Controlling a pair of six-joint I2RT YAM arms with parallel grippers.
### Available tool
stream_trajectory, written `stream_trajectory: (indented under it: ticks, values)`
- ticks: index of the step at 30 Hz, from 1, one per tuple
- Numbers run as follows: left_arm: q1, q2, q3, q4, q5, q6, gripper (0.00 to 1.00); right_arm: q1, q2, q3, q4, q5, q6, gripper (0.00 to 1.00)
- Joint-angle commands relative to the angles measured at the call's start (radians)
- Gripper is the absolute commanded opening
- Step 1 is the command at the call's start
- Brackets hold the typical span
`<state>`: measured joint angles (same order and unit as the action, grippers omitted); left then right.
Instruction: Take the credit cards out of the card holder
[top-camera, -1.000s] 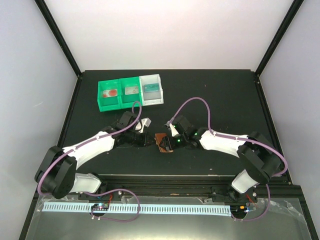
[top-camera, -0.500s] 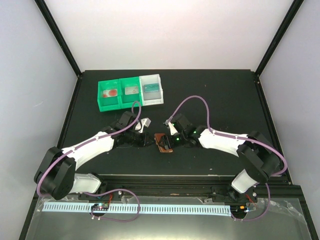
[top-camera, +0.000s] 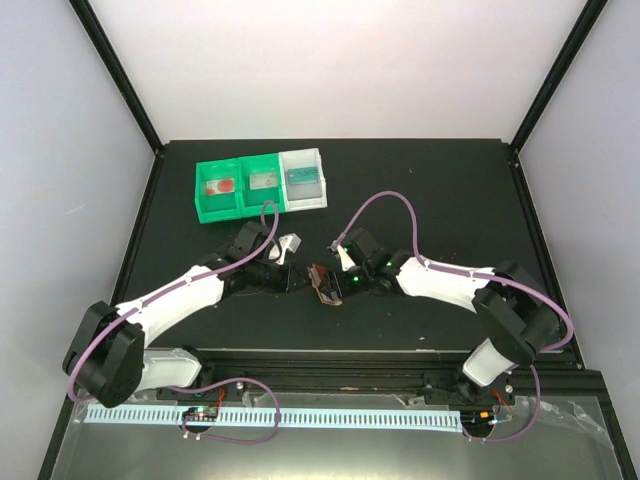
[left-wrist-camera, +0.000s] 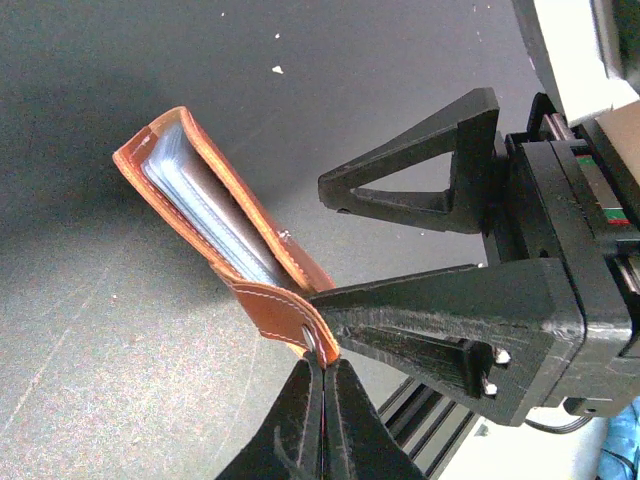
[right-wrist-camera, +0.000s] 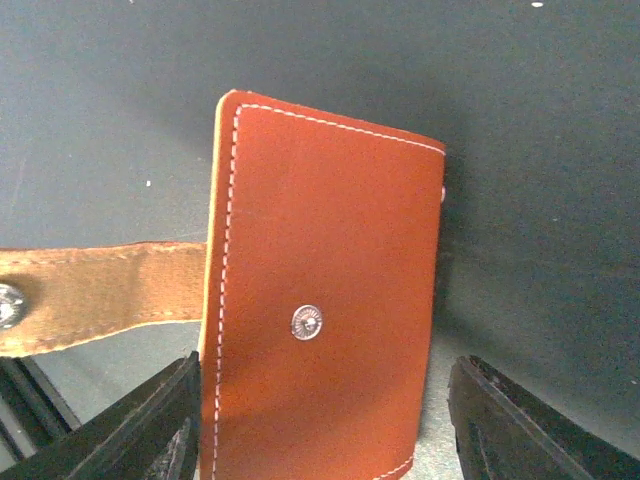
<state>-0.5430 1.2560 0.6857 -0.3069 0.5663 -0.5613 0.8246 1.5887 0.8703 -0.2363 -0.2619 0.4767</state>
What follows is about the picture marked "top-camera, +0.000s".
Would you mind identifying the brown leather card holder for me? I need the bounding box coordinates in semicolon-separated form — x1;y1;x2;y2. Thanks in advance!
307;263;343;307

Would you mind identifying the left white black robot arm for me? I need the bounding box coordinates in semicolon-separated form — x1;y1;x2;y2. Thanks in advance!
62;222;308;408

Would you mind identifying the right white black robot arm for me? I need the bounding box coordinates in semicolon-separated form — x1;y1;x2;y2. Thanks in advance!
309;228;560;403

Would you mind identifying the grey card in bin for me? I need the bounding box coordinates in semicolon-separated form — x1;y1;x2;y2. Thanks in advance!
249;171;278;190

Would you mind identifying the red spotted card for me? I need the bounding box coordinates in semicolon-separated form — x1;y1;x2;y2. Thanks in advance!
205;177;235;196

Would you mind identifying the teal card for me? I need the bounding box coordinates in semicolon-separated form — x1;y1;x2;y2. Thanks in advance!
287;166;320;186

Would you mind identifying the middle green bin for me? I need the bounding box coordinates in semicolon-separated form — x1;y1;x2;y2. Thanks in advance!
238;153;284;217

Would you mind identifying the green bin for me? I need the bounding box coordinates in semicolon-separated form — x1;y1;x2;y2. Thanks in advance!
238;153;284;217
194;158;242;224

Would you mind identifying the white translucent bin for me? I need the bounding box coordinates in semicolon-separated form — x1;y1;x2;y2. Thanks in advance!
278;148;328;212

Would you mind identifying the left green bin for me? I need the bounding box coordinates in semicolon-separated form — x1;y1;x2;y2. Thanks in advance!
194;158;242;224

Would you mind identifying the small circuit board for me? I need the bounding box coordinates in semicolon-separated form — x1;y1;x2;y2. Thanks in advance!
182;406;218;422

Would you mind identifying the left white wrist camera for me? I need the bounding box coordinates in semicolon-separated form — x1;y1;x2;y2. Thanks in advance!
269;233;301;265

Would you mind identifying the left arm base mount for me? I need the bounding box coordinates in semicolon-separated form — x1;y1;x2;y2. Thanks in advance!
154;364;241;401

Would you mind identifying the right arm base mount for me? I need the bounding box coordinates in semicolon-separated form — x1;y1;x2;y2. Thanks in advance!
420;369;514;408

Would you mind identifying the white slotted cable duct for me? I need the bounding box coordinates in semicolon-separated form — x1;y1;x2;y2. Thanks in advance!
84;404;463;433

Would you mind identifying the left black frame post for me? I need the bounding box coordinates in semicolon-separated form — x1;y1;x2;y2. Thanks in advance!
68;0;164;155

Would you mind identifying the black frame post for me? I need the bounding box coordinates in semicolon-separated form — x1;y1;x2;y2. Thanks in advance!
509;0;609;151
68;0;164;155

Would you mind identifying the right black frame post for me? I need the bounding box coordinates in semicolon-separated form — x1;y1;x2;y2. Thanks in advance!
509;0;609;151

